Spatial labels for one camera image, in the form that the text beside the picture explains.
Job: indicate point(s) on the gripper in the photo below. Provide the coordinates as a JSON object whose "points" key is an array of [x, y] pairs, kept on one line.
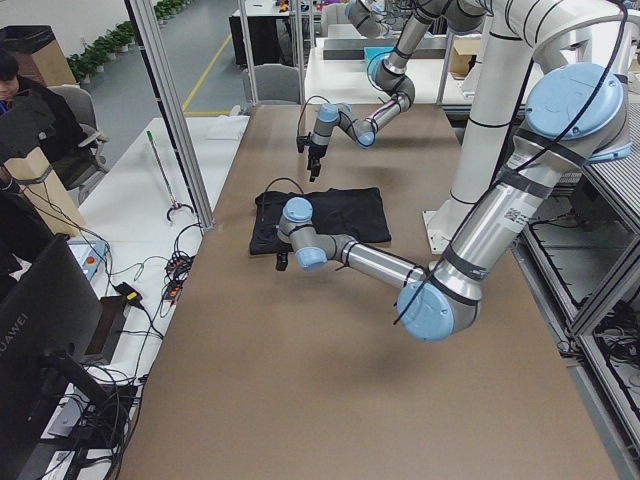
{"points": [[315, 150], [269, 231]]}

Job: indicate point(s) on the black graphic t-shirt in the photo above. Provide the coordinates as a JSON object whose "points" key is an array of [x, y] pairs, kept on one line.
{"points": [[355, 212]]}

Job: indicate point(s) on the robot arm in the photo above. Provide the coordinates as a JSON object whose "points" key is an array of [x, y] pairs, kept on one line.
{"points": [[387, 74], [572, 114]]}

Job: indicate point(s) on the grey office chair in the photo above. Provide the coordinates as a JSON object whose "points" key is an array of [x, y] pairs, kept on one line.
{"points": [[276, 84]]}

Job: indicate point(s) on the red black usb hub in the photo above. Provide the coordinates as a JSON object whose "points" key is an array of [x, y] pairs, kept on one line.
{"points": [[177, 270]]}

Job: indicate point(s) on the grabber reacher tool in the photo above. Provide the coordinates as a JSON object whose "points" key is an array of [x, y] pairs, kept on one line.
{"points": [[175, 205]]}

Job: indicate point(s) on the black power adapter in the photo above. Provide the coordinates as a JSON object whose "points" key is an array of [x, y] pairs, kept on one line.
{"points": [[131, 295]]}

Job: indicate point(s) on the black flat box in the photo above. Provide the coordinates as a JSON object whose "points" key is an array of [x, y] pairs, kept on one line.
{"points": [[107, 334]]}

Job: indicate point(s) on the teach pendant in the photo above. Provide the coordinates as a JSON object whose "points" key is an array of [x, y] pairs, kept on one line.
{"points": [[90, 255]]}

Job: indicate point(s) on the seated person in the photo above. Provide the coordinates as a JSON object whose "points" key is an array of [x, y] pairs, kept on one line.
{"points": [[33, 116]]}

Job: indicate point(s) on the black Huawei monitor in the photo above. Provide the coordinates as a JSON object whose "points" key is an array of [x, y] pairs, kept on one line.
{"points": [[47, 322]]}

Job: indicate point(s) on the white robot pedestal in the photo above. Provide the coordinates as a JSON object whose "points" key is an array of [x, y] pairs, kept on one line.
{"points": [[504, 72]]}

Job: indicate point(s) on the aluminium frame post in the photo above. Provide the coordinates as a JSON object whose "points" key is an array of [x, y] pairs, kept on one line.
{"points": [[148, 37]]}

